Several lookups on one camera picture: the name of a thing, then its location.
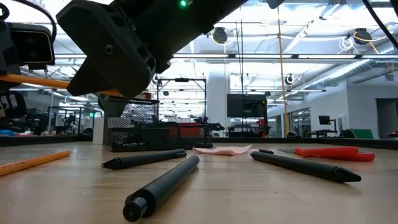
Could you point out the black mesh desk organizer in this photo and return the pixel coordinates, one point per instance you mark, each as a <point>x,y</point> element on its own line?
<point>140,137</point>

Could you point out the long ceiling light strip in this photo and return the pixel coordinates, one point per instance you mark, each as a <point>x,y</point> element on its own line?
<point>280,56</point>

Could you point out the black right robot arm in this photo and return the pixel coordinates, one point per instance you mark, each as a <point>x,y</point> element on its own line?
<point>224,9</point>

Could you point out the silver ventilation duct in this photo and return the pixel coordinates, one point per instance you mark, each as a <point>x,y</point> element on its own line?
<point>342,73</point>

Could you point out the small desk monitor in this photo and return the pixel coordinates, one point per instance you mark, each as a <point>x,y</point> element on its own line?
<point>324,120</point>

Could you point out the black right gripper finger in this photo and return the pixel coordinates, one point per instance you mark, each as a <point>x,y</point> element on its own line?
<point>109,82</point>

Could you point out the background robot workstation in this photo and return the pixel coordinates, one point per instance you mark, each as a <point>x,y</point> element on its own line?
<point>74,123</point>

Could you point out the black pen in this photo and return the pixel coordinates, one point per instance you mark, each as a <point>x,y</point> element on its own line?
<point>146,158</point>
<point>304,166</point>
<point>161,186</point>

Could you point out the large black monitor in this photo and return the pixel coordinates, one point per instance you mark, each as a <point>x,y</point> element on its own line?
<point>245,105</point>

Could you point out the red crate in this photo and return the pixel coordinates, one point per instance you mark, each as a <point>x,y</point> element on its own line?
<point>189,130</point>

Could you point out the green chair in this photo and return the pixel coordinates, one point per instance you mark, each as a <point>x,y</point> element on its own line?
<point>363,134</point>

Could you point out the black background rig frame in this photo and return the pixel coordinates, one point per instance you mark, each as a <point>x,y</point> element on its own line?
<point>182,80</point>

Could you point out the pink sticky note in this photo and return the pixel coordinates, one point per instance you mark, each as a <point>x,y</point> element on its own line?
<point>224,150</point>

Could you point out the black background robot arm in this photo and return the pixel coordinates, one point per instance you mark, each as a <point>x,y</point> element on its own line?
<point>214,127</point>

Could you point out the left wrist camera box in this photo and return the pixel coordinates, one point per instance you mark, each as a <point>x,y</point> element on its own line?
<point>32,46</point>

